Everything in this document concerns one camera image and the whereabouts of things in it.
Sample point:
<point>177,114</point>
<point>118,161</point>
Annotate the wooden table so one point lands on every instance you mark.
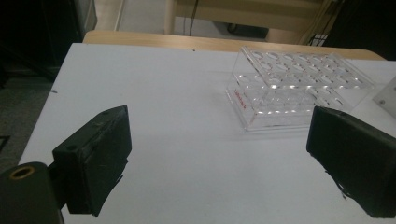
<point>155,39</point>

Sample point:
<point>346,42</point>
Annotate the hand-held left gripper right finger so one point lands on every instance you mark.
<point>358,161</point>

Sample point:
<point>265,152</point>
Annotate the beige wooden furniture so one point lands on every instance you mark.
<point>249,17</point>

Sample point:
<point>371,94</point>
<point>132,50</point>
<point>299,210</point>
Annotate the clear acrylic test tube rack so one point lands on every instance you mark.
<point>280,93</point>

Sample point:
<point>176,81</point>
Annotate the black cabinet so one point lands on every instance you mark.
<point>46,31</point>

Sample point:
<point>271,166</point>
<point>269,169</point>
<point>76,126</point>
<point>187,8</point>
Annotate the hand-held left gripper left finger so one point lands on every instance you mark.
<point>93,161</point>

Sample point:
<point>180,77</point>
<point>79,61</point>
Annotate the perforated metal test tube rack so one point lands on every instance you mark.
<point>387,99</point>

